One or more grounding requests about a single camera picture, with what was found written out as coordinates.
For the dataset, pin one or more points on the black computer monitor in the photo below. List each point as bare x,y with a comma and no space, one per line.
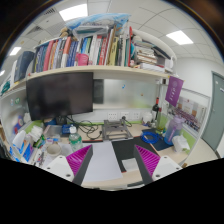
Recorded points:
60,95

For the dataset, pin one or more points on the white wall socket panel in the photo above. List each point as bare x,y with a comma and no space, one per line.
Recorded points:
123,115

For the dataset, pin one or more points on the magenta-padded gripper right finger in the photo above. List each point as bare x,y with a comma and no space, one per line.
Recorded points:
165,168

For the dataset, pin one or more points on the white tissue pack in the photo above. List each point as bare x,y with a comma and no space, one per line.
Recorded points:
180,144

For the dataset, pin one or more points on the black desk mat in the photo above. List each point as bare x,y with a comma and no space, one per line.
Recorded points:
125,150

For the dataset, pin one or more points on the dark wine bottle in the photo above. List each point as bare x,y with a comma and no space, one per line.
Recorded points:
155,108

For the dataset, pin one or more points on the clear plastic box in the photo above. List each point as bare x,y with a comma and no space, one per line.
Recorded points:
53,130

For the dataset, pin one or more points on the white jar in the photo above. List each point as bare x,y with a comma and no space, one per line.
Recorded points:
147,117

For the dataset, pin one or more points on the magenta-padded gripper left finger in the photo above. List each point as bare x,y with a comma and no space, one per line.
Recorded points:
63,168

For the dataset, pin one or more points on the shelf unit with books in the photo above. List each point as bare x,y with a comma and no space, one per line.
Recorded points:
96,70

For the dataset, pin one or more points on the grey metal laptop stand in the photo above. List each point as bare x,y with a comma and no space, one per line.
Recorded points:
116,131

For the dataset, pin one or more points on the grey door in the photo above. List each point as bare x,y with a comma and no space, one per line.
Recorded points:
215,113

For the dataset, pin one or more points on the white folded tissue stack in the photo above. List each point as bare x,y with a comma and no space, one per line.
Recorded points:
36,134

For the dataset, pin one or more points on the purple hanging banner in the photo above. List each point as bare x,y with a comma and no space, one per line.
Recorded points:
174,90

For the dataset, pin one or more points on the purple translucent water bottle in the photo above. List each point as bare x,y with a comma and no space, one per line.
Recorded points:
173,131

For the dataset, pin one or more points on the blue tissue box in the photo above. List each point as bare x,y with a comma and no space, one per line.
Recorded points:
25,151

